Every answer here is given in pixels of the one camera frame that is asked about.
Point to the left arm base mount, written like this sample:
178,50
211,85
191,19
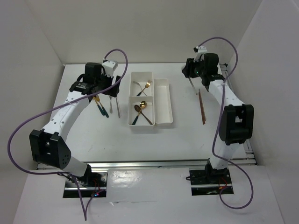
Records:
91,184

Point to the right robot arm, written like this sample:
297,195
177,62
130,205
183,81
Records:
236,118

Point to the white narrow tray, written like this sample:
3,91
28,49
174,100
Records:
162,102

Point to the green handled utensil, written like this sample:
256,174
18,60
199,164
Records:
100,106

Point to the aluminium side rail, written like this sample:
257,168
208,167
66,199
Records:
245,151

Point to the small silver fork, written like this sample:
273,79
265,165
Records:
110,104

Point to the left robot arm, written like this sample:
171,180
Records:
48,145

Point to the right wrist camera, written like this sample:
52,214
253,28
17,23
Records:
199,50

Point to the dark wooden spoon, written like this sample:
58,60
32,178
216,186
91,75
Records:
146,117

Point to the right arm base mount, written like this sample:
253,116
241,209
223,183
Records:
201,185

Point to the aluminium front rail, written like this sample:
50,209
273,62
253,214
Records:
153,164

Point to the large silver fork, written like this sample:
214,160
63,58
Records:
140,88

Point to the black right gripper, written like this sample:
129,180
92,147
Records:
188,70

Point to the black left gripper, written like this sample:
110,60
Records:
109,79

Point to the white divided utensil tray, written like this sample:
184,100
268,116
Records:
149,111

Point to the gold spoon green handle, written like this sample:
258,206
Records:
143,104

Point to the white plastic spoon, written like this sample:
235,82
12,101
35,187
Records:
193,87

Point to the gold fork green handle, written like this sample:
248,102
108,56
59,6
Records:
147,85

